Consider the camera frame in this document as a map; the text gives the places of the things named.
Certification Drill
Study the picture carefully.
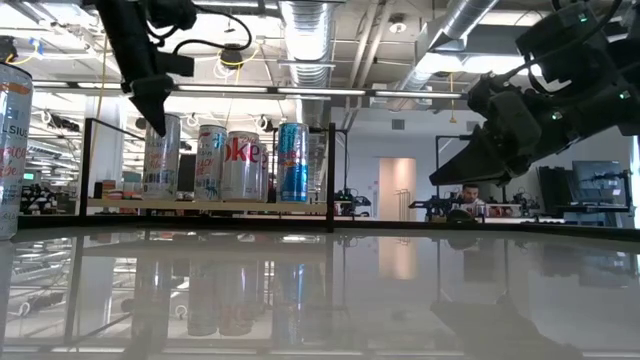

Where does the peach coloured door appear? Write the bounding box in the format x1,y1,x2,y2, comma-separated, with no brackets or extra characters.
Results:
378,157,418,222

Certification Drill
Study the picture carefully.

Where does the black metal stand frame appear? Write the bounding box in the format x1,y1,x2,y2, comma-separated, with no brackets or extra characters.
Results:
433,133,474,202

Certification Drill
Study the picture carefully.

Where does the person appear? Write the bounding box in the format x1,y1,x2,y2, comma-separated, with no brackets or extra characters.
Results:
457,183,487,217

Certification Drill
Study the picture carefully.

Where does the stack of coloured boxes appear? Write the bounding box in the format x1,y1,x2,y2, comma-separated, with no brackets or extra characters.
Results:
93,178,144,201

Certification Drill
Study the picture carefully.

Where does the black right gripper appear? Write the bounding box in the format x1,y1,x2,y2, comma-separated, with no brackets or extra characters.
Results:
428,72,574,188

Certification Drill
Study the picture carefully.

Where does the blue silver Red Bull can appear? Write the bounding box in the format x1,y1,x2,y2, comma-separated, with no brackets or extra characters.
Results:
276,122,310,204

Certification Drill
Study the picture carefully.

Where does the black metal table frame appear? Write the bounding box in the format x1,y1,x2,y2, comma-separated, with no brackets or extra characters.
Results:
14,213,640,244

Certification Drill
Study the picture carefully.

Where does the wooden shelf with black frame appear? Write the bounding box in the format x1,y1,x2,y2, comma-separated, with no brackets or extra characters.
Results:
78,117,337,234

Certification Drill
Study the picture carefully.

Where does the long light bar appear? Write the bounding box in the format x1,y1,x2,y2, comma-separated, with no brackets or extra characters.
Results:
32,81,467,100

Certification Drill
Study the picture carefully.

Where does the grey workbench with wood top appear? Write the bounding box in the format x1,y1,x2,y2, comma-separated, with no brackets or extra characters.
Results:
409,201,524,224

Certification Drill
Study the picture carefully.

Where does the silver Diet Coke can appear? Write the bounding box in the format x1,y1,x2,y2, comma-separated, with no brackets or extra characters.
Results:
220,130,263,203
259,144,270,203

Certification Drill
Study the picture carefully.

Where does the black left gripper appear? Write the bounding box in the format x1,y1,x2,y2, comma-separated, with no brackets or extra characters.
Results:
94,0,175,138

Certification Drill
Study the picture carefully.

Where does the black camera cable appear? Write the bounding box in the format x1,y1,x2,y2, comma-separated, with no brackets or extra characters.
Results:
171,4,254,56

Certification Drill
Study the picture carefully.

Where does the dark computer monitor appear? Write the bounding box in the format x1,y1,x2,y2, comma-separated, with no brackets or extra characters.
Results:
538,165,574,214

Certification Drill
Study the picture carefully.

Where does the silver ceiling duct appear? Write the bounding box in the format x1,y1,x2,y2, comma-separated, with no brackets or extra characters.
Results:
278,0,335,126
394,0,501,112

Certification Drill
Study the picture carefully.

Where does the white Celsius peach can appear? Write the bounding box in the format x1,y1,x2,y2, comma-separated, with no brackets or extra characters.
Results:
194,124,228,202

